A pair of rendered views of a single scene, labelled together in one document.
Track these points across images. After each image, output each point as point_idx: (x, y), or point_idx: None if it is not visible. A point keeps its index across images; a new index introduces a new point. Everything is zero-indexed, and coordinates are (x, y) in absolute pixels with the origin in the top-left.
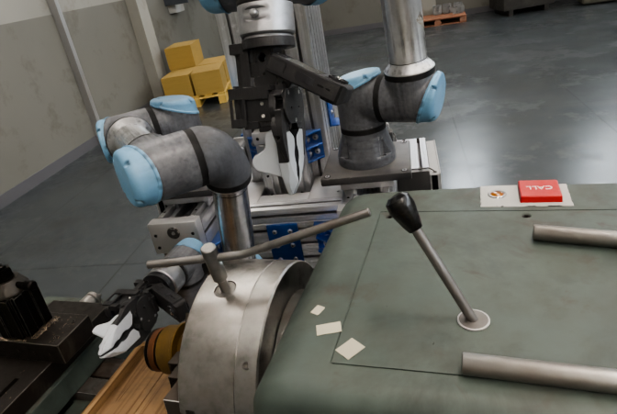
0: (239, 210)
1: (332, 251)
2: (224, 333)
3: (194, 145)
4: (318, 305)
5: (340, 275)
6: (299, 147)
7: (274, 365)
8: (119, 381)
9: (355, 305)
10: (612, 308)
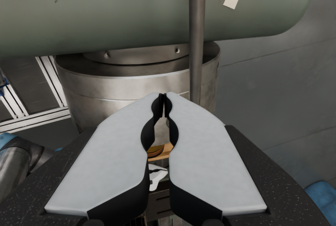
0: (0, 198)
1: (106, 24)
2: (207, 93)
3: None
4: (223, 4)
5: None
6: (122, 147)
7: (283, 22)
8: None
9: None
10: None
